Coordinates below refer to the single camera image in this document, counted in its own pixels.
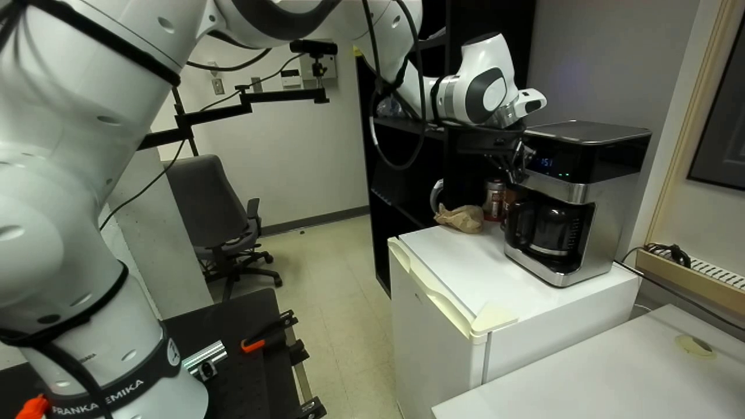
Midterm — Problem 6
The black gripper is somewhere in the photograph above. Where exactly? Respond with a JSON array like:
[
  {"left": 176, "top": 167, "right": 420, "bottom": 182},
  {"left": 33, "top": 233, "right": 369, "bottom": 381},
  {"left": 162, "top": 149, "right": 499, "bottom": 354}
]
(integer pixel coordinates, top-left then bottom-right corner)
[{"left": 488, "top": 127, "right": 541, "bottom": 192}]

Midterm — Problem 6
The black and steel coffeemaker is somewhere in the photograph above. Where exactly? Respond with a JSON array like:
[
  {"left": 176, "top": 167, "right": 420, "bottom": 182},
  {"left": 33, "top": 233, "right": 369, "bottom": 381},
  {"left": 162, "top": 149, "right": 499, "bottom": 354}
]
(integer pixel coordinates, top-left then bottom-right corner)
[{"left": 501, "top": 120, "right": 652, "bottom": 292}]

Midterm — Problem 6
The orange robot base tag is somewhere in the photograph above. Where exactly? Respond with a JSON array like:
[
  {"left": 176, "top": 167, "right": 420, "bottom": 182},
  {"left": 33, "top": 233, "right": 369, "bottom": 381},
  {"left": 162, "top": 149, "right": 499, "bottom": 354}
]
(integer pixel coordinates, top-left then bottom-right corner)
[{"left": 12, "top": 391, "right": 53, "bottom": 419}]

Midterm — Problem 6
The reddish drink can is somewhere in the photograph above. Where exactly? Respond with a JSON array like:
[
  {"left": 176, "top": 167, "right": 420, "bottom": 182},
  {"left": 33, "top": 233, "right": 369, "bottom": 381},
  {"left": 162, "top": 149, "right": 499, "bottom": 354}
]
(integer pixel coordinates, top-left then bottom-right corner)
[{"left": 482, "top": 177, "right": 511, "bottom": 223}]

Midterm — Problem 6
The glass coffee carafe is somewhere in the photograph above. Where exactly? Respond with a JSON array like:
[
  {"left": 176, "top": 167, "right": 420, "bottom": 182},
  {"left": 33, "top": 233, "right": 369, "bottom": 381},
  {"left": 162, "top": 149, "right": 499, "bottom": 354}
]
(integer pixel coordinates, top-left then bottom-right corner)
[{"left": 506, "top": 200, "right": 596, "bottom": 263}]

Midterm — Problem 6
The tall black bookcase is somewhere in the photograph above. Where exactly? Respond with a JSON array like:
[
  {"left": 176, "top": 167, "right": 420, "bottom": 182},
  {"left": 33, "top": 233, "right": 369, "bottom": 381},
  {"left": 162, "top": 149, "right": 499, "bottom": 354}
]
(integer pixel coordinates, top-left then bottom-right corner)
[{"left": 353, "top": 0, "right": 537, "bottom": 299}]

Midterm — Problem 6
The white mini fridge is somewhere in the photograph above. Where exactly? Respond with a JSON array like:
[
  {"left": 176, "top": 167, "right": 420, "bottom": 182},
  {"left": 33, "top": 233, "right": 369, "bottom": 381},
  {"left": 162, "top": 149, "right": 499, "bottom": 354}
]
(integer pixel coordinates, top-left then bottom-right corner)
[{"left": 386, "top": 221, "right": 645, "bottom": 419}]

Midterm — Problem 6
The black bar clamp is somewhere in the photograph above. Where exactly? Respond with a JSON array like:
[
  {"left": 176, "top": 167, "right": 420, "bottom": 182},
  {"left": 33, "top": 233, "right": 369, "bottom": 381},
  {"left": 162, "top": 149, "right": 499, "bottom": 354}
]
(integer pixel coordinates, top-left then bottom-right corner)
[{"left": 282, "top": 337, "right": 329, "bottom": 419}]

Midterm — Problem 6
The grey office chair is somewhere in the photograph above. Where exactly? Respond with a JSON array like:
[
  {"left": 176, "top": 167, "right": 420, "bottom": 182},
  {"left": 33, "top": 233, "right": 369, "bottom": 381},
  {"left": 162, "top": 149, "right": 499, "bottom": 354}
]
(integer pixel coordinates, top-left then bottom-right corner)
[{"left": 166, "top": 152, "right": 283, "bottom": 304}]

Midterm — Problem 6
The silver metal clamp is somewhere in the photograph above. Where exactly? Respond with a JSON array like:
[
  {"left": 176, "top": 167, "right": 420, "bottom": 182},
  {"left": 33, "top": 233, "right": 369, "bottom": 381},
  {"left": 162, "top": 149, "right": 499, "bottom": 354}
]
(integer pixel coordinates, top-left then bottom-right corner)
[{"left": 179, "top": 337, "right": 231, "bottom": 384}]

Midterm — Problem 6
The black cable bundle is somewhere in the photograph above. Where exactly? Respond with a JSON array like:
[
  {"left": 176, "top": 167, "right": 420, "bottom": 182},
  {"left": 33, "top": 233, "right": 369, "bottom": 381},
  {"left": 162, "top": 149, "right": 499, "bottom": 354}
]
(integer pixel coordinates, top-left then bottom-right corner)
[{"left": 616, "top": 239, "right": 694, "bottom": 271}]

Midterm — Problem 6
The beige cable raceway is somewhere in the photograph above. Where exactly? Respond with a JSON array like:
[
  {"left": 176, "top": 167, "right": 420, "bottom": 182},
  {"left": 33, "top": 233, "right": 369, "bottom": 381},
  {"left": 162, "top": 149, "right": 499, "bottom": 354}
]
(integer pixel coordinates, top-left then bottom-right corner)
[{"left": 633, "top": 244, "right": 745, "bottom": 320}]

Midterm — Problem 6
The black stereo camera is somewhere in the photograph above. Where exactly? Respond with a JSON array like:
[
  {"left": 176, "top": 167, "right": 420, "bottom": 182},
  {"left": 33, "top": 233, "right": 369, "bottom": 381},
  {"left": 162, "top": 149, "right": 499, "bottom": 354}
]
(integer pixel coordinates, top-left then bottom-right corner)
[{"left": 280, "top": 38, "right": 340, "bottom": 92}]

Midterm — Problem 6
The orange handled bar clamp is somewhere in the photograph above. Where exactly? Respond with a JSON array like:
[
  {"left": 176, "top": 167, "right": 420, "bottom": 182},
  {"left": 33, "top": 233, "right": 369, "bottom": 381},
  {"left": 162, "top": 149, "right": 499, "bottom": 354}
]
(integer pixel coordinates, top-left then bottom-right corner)
[{"left": 237, "top": 307, "right": 301, "bottom": 358}]

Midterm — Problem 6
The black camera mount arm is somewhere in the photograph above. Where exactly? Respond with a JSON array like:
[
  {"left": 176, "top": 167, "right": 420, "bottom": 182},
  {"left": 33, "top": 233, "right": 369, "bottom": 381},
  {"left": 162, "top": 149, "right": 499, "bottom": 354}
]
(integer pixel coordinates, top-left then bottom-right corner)
[{"left": 137, "top": 85, "right": 333, "bottom": 153}]

